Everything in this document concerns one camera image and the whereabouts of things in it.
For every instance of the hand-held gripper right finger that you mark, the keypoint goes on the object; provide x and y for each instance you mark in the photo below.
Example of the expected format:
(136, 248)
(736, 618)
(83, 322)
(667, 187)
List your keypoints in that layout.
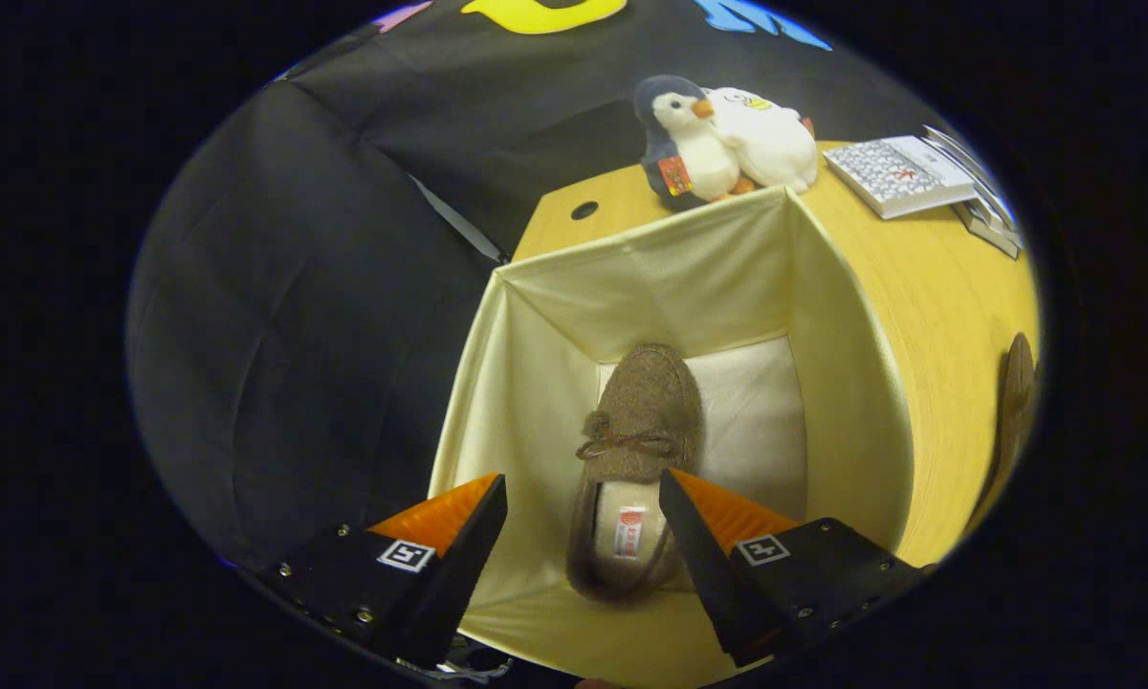
(713, 574)

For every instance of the white duck plush toy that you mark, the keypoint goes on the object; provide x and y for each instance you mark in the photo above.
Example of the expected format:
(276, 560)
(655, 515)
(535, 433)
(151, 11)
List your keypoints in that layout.
(770, 144)

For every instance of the small dark book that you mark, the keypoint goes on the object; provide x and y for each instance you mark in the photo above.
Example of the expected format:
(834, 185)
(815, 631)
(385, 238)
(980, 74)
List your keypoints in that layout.
(990, 234)

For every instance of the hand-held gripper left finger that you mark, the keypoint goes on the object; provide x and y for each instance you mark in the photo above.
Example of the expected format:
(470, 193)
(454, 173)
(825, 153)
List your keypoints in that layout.
(459, 574)

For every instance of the white book with dark picture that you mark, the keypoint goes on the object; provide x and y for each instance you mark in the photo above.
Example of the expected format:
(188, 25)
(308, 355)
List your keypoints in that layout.
(976, 172)

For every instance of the cream fabric storage box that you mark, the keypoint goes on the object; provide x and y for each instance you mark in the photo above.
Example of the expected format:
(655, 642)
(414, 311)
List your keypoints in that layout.
(679, 277)

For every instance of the black backdrop cloth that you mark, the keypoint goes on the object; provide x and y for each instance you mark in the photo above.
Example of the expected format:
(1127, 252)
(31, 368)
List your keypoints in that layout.
(297, 287)

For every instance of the patterned cover book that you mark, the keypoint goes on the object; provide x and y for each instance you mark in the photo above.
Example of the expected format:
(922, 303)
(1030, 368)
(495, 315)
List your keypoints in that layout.
(894, 172)

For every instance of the brown slipper shoe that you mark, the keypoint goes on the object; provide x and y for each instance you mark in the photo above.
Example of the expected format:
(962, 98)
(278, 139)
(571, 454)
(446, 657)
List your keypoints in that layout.
(1017, 402)
(646, 402)

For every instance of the grey penguin plush toy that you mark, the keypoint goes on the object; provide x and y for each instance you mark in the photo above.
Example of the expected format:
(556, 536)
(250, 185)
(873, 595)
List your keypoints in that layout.
(698, 144)

